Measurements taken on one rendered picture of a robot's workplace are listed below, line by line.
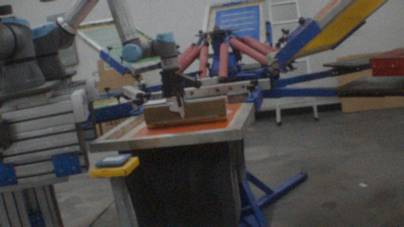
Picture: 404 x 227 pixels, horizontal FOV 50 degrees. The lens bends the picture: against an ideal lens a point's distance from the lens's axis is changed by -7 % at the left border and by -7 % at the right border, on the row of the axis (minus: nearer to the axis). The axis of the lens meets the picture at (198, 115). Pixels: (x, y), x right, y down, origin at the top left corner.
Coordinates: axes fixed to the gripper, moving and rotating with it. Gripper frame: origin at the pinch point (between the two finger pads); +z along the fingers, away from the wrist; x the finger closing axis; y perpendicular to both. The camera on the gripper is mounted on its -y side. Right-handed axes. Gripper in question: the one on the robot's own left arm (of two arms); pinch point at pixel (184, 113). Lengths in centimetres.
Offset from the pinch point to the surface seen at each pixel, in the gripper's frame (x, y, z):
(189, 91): -49, 9, -3
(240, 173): -3.0, -18.8, 29.8
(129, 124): -1.5, 26.7, 1.3
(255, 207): -89, -9, 83
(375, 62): -35, -87, -5
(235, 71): -108, -8, -4
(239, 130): 32.8, -27.3, 2.6
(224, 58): -83, -7, -15
